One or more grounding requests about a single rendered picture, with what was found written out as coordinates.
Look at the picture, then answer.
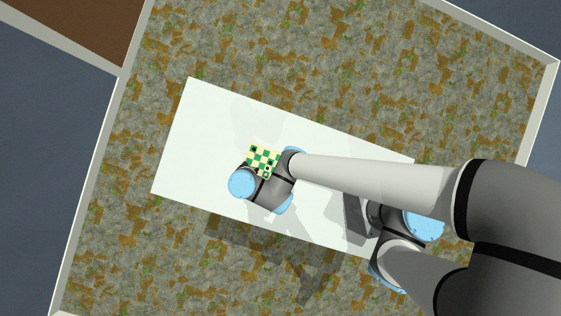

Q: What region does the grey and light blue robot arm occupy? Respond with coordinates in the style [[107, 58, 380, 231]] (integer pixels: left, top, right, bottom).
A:
[[227, 146, 561, 316]]

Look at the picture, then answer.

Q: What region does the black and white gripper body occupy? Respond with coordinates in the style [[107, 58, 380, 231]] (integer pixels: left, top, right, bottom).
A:
[[234, 161, 258, 174]]

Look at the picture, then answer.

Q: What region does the green and cream chessboard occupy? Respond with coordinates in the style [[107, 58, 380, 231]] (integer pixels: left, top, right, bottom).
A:
[[242, 141, 281, 181]]

